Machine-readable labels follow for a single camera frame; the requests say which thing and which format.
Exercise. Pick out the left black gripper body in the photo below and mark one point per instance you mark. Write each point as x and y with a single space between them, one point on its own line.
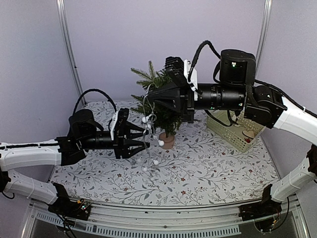
90 143

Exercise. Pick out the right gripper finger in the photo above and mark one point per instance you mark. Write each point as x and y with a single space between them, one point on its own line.
168 92
172 104

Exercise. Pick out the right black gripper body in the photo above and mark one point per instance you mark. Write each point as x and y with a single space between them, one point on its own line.
231 98

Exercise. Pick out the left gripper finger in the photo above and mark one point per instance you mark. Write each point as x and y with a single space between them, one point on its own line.
133 147
132 131

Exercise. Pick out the small green christmas tree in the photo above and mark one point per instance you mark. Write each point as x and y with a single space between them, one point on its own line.
159 116

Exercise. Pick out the white ball light garland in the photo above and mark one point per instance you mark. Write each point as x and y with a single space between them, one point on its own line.
148 131

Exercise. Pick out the pale green plastic basket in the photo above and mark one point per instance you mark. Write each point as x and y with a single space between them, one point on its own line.
218 122

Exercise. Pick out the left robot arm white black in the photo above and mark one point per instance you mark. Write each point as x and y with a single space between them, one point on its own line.
13 156

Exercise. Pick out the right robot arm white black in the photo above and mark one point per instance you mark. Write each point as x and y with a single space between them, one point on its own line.
272 108

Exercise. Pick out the floral white tablecloth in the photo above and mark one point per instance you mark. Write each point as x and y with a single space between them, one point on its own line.
200 169

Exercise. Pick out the wooden heart ornament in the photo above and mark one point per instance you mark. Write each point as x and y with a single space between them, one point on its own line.
249 133

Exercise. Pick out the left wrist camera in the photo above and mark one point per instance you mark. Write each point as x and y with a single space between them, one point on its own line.
119 118

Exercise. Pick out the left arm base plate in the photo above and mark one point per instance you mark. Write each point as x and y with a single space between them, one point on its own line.
79 209

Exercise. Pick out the front aluminium rail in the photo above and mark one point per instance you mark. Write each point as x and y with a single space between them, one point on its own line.
111 220

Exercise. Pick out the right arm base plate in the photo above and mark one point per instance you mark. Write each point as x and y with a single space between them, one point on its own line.
258 210

